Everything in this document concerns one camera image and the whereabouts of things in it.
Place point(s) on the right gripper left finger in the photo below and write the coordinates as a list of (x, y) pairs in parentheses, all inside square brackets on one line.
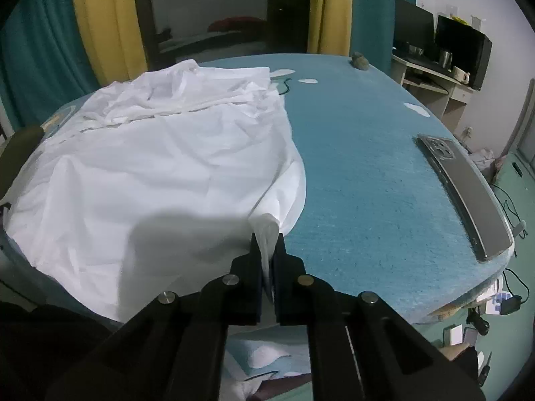
[(234, 299)]

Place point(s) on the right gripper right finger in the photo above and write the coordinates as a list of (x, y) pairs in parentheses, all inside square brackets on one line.
[(303, 299)]

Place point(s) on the white garment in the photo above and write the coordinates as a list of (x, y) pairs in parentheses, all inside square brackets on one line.
[(158, 182)]

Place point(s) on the teal cartoon bed sheet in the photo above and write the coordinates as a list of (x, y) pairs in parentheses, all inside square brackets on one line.
[(376, 216)]

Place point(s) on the smartphone in clear case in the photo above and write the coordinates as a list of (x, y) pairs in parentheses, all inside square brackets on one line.
[(484, 222)]

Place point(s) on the white desk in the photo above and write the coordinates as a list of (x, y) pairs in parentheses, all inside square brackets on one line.
[(445, 97)]

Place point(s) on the small grey plush toy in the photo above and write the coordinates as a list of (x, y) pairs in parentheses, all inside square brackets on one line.
[(359, 61)]

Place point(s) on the white mug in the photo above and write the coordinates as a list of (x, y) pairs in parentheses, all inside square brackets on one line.
[(460, 75)]

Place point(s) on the left teal curtain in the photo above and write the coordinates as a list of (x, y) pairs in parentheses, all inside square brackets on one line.
[(43, 62)]

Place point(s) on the teal curtain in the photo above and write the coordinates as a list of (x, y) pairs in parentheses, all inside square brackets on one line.
[(373, 25), (43, 62)]

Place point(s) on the black monitor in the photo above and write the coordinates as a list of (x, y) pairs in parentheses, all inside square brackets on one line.
[(471, 49), (414, 31)]

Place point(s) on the dark window glass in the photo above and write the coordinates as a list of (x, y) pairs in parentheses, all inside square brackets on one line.
[(207, 30)]

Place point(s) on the right yellow curtain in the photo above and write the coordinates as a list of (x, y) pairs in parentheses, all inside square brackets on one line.
[(330, 24)]

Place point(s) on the yellow curtain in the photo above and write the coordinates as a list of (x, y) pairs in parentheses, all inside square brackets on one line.
[(111, 38), (330, 24)]

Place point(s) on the right teal curtain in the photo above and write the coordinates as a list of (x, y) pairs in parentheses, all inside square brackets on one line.
[(373, 25)]

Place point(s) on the left yellow curtain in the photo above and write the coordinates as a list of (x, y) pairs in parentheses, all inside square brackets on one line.
[(111, 38)]

